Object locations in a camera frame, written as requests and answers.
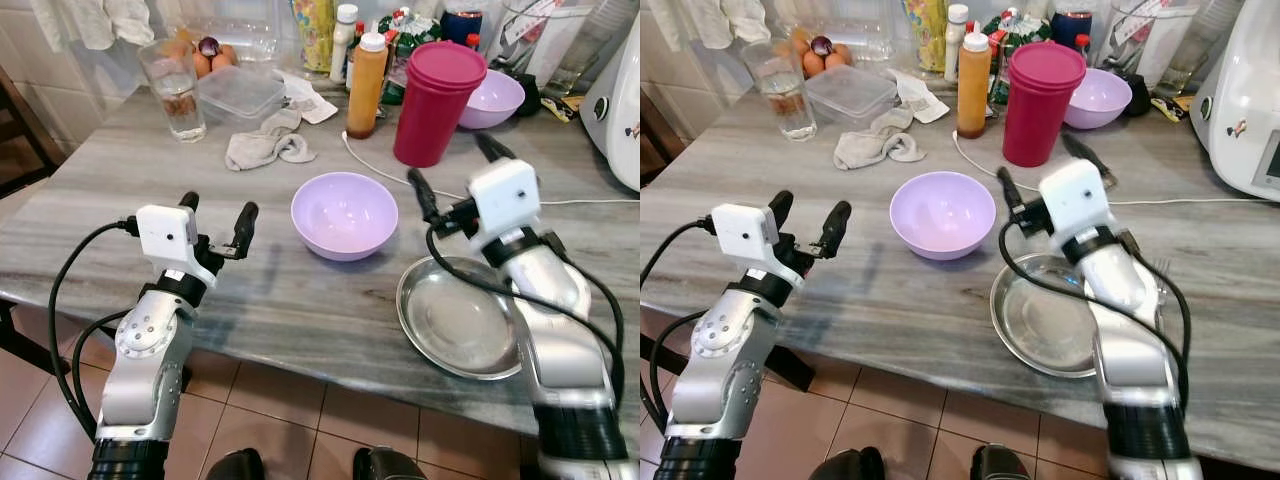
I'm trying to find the yellow and black packet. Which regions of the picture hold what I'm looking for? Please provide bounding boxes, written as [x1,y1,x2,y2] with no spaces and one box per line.
[539,93,588,125]
[1149,93,1193,123]

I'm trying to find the black robot foot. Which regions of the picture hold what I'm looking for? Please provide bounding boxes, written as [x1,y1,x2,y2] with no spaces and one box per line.
[969,443,1033,480]
[204,447,267,480]
[809,446,887,480]
[351,445,428,480]

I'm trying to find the white plastic bottle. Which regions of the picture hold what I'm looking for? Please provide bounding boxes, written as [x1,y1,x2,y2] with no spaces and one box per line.
[329,3,360,84]
[943,3,972,83]

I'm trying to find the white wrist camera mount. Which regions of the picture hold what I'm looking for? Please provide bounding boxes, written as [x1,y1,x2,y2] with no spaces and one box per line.
[136,204,217,289]
[1038,158,1114,249]
[467,158,543,246]
[711,202,793,291]

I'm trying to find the hanging white towel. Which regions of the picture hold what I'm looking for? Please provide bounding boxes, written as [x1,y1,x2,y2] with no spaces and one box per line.
[28,0,157,53]
[660,0,773,53]

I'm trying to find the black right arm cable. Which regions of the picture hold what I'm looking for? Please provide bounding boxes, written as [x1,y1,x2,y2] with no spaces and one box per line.
[997,220,1194,413]
[424,224,627,406]

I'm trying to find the dark wooden chair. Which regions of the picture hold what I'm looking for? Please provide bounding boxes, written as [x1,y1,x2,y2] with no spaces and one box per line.
[0,68,63,199]
[640,88,693,186]

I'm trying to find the black right robot foot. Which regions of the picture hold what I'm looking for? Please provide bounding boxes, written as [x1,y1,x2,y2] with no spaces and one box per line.
[969,443,1033,480]
[351,445,428,480]

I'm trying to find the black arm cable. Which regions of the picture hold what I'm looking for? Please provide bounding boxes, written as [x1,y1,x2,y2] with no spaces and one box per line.
[424,224,627,406]
[640,217,717,433]
[997,220,1194,413]
[47,218,141,443]

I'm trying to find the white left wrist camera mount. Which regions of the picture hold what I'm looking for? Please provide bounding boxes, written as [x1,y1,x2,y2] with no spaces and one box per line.
[136,204,217,289]
[711,202,793,291]

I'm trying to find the clear lidded plastic container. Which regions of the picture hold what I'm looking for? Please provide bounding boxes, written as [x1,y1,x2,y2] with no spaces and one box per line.
[195,65,288,127]
[804,64,899,127]

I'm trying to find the clear drinking glass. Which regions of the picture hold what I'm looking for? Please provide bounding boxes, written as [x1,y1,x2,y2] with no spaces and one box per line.
[137,39,208,144]
[741,39,818,142]

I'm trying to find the dark blue can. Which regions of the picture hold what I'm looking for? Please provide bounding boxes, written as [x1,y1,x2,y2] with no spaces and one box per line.
[439,9,484,48]
[1049,9,1094,53]

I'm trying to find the white paper napkin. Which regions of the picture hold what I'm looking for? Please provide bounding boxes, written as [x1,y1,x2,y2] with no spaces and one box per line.
[884,69,952,125]
[277,71,340,126]

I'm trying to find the clear plastic jug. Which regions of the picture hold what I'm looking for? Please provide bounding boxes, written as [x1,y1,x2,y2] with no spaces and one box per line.
[488,0,603,93]
[1098,0,1216,93]

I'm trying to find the white kitchen appliance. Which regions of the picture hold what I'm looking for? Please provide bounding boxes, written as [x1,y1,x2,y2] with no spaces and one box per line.
[1189,0,1280,203]
[579,12,641,192]

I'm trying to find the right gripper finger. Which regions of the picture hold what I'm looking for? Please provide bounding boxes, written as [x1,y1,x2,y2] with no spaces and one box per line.
[407,167,442,224]
[996,166,1027,212]
[1061,132,1118,190]
[474,131,519,165]

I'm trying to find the crumpled grey cloth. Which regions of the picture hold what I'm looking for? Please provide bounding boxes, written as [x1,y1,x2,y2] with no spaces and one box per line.
[832,104,927,171]
[224,107,317,172]

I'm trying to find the green food package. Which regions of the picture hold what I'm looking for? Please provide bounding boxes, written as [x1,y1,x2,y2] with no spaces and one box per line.
[377,8,443,107]
[982,8,1051,106]

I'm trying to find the small black object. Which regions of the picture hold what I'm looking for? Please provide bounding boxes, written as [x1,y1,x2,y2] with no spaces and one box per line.
[514,73,543,118]
[1119,73,1153,118]

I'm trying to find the orange sauce squeeze bottle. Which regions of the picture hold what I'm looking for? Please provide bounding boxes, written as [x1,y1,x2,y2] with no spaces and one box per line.
[955,31,993,140]
[345,31,389,141]

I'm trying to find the round steel plate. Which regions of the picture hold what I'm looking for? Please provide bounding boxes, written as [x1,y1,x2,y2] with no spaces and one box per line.
[989,252,1113,380]
[395,255,533,382]

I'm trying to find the large lilac plastic bowl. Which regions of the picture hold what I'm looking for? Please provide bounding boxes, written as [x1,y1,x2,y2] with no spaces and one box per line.
[290,171,400,263]
[888,171,998,262]

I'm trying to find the black left robot foot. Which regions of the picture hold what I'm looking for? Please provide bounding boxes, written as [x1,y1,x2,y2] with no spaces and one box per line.
[809,446,887,480]
[204,447,267,480]

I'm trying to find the small lilac plastic bowl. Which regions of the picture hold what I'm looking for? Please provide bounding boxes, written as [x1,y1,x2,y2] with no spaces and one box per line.
[457,69,527,130]
[1062,67,1134,130]

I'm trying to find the maroon plastic tumbler with lid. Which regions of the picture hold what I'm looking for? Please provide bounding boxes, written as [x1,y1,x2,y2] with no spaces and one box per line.
[1002,41,1088,169]
[392,41,489,169]

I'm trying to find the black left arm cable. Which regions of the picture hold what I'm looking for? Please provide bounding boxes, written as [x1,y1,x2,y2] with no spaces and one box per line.
[640,217,717,433]
[47,218,141,443]

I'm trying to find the thin white power cable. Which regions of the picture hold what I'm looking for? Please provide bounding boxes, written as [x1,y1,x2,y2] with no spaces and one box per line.
[951,129,1243,207]

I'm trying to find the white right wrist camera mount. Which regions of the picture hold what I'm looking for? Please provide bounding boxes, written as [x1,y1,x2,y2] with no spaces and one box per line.
[1038,158,1114,249]
[467,158,543,246]

